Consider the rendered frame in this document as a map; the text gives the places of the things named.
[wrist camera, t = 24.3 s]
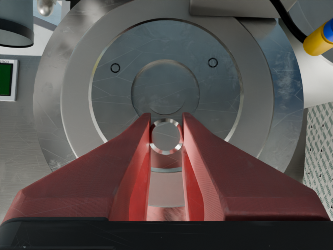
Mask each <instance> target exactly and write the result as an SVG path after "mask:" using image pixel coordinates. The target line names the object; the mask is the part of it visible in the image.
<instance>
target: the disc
mask: <svg viewBox="0 0 333 250"><path fill-rule="evenodd" d="M129 1H131V0H81V1H80V2H78V3H77V4H76V5H75V6H74V7H73V8H72V9H71V10H70V11H69V12H68V13H67V15H66V16H65V17H64V18H63V19H62V21H61V22H60V23H59V25H58V26H57V27H56V29H55V30H54V32H53V34H52V35H51V37H50V39H49V41H48V43H47V45H46V47H45V49H44V51H43V54H42V56H41V59H40V62H39V66H38V69H37V73H36V78H35V84H34V94H33V113H34V123H35V128H36V133H37V137H38V141H39V144H40V147H41V150H42V153H43V155H44V158H45V160H46V162H47V164H48V166H49V168H50V169H51V171H52V172H54V171H55V170H57V169H59V168H61V167H63V166H64V165H66V164H68V163H70V162H72V161H73V160H75V159H77V158H76V156H75V154H74V152H73V151H72V149H71V147H70V144H69V142H68V140H67V137H66V134H65V131H64V127H63V123H62V117H61V108H60V94H61V85H62V80H63V75H64V72H65V68H66V66H67V63H68V60H69V58H70V56H71V54H72V52H73V50H74V48H75V47H76V45H77V43H78V42H79V40H80V39H81V38H82V36H83V35H84V34H85V33H86V31H87V30H88V29H89V28H90V27H91V26H92V25H93V24H94V23H95V22H96V21H97V20H99V19H100V18H101V17H102V16H104V15H105V14H106V13H108V12H109V11H111V10H112V9H114V8H116V7H118V6H120V5H122V4H124V3H126V2H129ZM235 18H236V19H237V20H239V21H240V22H241V23H242V24H243V25H244V26H245V27H246V28H247V29H248V31H249V32H250V33H251V34H252V35H253V37H254V38H255V39H256V41H257V42H258V44H259V46H260V47H261V49H262V51H263V53H264V55H265V57H266V59H267V62H268V64H269V67H270V70H271V74H272V78H273V83H274V91H275V110H274V117H273V123H272V127H271V131H270V134H269V136H268V139H267V142H266V144H265V146H264V148H263V150H262V152H261V154H260V155H259V157H258V159H259V160H261V161H263V162H264V163H266V164H268V165H270V166H272V167H273V168H275V169H277V170H279V171H281V172H282V173H284V172H285V170H286V168H287V166H288V164H289V162H290V160H291V158H292V156H293V154H294V151H295V148H296V146H297V143H298V140H299V136H300V132H301V127H302V121H303V112H304V93H303V83H302V77H301V73H300V68H299V65H298V62H297V58H296V56H295V53H294V50H293V48H292V46H291V44H290V42H289V40H288V38H287V36H286V34H285V33H284V31H283V30H282V28H281V27H280V25H279V24H278V22H277V21H276V20H275V19H274V18H262V17H235ZM147 221H186V209H185V206H182V207H152V206H148V210H147Z"/></svg>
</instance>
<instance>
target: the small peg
mask: <svg viewBox="0 0 333 250"><path fill-rule="evenodd" d="M183 141H184V132H183V129H182V127H181V125H180V124H179V123H178V122H176V121H175V120H172V119H168V118H164V119H160V120H157V121H156V122H154V123H153V124H152V125H151V127H150V131H149V144H150V146H151V147H152V148H153V149H154V150H155V151H156V152H158V153H160V154H164V155H168V154H172V153H174V152H176V151H177V150H179V149H180V147H181V146H182V144H183Z"/></svg>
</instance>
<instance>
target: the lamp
mask: <svg viewBox="0 0 333 250"><path fill-rule="evenodd" d="M10 74H11V65H5V64H0V94H4V95H9V86H10Z"/></svg>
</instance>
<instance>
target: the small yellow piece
mask: <svg viewBox="0 0 333 250"><path fill-rule="evenodd" d="M269 1H270V2H271V3H272V4H273V6H274V7H275V9H276V10H277V12H278V13H279V15H280V17H281V19H282V20H283V22H284V24H285V25H286V27H287V28H288V30H289V31H290V32H291V33H292V35H293V36H294V37H295V38H296V39H297V40H298V41H299V42H301V43H302V44H303V48H304V50H305V52H306V53H307V54H309V55H311V56H319V55H321V54H322V53H324V52H326V51H327V50H329V49H331V48H332V47H333V18H332V19H331V20H329V21H327V22H325V23H324V24H323V25H321V26H320V27H319V28H318V29H316V30H315V31H314V32H313V33H311V34H310V35H309V36H306V35H305V34H304V33H303V32H302V31H301V30H300V29H299V28H298V27H297V26H296V25H295V23H294V22H293V21H292V19H291V18H290V16H289V14H288V13H287V11H286V9H285V8H284V6H283V4H282V3H281V1H280V0H269Z"/></svg>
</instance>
